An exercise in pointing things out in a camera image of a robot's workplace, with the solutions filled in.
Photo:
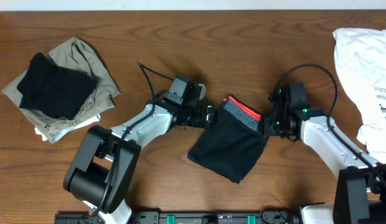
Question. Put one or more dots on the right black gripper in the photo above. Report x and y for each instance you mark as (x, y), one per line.
(267, 125)

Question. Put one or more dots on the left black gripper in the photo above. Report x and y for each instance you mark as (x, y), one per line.
(210, 116)

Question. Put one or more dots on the black leggings red waistband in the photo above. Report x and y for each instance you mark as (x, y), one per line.
(234, 144)

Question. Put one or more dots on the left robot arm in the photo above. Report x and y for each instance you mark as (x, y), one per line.
(103, 166)

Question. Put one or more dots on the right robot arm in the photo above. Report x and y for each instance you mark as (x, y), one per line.
(361, 179)

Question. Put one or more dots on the white shirt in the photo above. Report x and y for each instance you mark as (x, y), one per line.
(360, 62)

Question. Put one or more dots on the white garment under khaki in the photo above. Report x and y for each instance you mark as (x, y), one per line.
(94, 119)

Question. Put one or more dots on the folded khaki garment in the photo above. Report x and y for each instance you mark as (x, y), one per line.
(77, 55)

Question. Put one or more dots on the folded black garment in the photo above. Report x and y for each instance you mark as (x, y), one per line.
(56, 91)

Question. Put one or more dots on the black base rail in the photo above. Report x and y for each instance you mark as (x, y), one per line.
(271, 216)

